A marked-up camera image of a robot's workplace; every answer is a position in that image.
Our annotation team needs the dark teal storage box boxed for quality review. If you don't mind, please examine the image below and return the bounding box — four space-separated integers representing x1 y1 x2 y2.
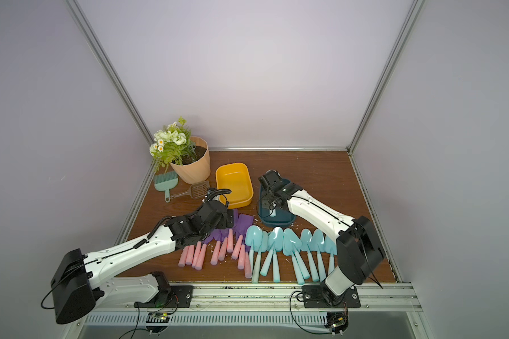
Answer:
257 175 296 228

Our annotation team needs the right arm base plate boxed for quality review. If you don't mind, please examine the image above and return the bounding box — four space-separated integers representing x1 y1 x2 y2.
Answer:
301 285 361 309

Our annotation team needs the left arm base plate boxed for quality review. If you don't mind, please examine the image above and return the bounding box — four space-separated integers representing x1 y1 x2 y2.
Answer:
134 285 193 309

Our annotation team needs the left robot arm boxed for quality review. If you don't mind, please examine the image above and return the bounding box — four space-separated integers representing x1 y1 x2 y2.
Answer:
50 200 233 325

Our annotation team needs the purple pointed shovel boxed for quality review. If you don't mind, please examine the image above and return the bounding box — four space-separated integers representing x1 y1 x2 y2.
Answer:
210 230 224 266

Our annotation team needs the left circuit board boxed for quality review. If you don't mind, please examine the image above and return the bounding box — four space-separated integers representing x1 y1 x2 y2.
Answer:
145 312 171 335

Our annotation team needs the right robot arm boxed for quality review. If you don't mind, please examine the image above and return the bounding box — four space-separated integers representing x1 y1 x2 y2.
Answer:
258 169 386 306

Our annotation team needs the purple shovel far left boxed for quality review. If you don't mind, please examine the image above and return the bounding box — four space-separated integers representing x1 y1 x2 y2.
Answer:
178 247 189 268

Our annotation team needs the artificial flower plant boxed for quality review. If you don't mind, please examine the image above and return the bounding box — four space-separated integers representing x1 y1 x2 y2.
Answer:
149 117 199 171

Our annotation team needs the beige flower pot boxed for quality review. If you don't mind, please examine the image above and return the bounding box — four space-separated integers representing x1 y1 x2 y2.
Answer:
171 136 212 184

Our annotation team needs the purple square shovel pink handle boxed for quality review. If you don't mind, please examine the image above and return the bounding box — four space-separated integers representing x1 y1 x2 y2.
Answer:
226 209 238 253

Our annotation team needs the yellow storage box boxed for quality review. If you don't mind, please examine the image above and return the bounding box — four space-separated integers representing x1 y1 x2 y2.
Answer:
216 162 254 209

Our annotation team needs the green small brush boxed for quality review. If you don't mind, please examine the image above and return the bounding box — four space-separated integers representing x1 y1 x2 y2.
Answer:
154 171 179 203

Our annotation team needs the right circuit board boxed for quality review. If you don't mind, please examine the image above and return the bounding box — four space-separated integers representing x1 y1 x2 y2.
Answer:
325 312 349 336

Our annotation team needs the teal shovel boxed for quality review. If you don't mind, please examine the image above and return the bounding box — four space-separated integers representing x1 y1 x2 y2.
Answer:
301 228 320 283
245 225 263 269
283 229 305 285
271 227 284 283
325 236 337 274
260 227 284 283
252 230 269 283
310 230 327 281
294 251 310 280

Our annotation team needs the circuit board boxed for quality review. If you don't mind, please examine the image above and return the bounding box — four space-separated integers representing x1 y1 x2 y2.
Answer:
325 312 349 336
145 312 171 335

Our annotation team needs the aluminium front rail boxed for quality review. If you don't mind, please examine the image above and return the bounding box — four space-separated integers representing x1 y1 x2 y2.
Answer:
95 278 421 312

